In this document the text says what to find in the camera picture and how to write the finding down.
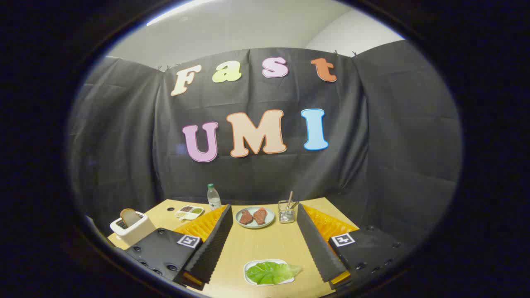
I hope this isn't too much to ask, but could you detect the light blue round plate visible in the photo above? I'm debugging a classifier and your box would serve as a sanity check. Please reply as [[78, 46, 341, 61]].
[[235, 206, 275, 229]]

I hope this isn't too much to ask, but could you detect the toasted bread slice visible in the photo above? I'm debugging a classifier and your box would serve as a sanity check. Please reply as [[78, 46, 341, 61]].
[[120, 208, 140, 227]]

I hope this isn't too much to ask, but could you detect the green lettuce leaf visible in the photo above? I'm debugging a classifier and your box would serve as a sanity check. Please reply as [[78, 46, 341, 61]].
[[246, 262, 302, 285]]

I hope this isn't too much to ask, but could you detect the clear plastic water bottle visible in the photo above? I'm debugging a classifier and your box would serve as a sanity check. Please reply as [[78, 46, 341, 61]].
[[207, 183, 222, 211]]

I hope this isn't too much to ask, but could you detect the white divided seasoning dish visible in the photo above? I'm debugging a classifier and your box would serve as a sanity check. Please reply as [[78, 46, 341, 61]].
[[175, 205, 205, 220]]

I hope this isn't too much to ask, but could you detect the cream toaster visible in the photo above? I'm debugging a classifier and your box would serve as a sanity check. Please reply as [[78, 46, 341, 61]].
[[110, 211, 156, 247]]

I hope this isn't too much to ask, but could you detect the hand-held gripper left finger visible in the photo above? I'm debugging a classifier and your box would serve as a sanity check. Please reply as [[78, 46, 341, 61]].
[[124, 204, 234, 290]]

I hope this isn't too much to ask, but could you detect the white square plate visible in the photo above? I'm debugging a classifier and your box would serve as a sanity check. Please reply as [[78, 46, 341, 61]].
[[243, 259, 296, 286]]

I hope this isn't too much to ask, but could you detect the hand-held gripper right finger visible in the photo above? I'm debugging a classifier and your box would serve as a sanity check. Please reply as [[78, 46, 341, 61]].
[[296, 204, 408, 290]]

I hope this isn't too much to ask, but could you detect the clear utensil holder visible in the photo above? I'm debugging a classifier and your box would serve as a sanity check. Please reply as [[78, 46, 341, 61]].
[[278, 200, 296, 224]]

